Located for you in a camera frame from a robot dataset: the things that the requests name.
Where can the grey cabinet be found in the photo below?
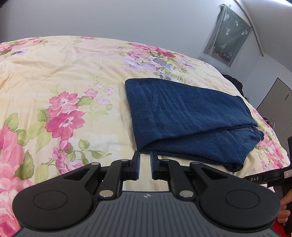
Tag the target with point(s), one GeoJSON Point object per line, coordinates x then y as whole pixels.
{"type": "Point", "coordinates": [277, 104]}

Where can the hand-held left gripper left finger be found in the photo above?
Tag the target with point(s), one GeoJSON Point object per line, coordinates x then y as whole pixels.
{"type": "Point", "coordinates": [136, 166]}

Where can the blue denim pants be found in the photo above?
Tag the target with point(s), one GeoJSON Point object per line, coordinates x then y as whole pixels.
{"type": "Point", "coordinates": [182, 118]}

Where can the thin wall pipe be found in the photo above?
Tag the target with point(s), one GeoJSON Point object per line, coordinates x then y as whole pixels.
{"type": "Point", "coordinates": [252, 25]}

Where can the pile of dark clothes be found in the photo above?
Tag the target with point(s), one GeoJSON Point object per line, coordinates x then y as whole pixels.
{"type": "Point", "coordinates": [235, 83]}

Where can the person's right hand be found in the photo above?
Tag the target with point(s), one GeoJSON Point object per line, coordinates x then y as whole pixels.
{"type": "Point", "coordinates": [285, 212]}

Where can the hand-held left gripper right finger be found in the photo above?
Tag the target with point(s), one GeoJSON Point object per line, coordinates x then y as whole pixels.
{"type": "Point", "coordinates": [152, 166]}

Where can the grey printed window curtain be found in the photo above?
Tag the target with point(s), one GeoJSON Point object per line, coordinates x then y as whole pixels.
{"type": "Point", "coordinates": [228, 34]}

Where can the floral bed blanket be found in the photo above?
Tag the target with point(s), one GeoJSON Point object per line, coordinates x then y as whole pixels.
{"type": "Point", "coordinates": [68, 91]}

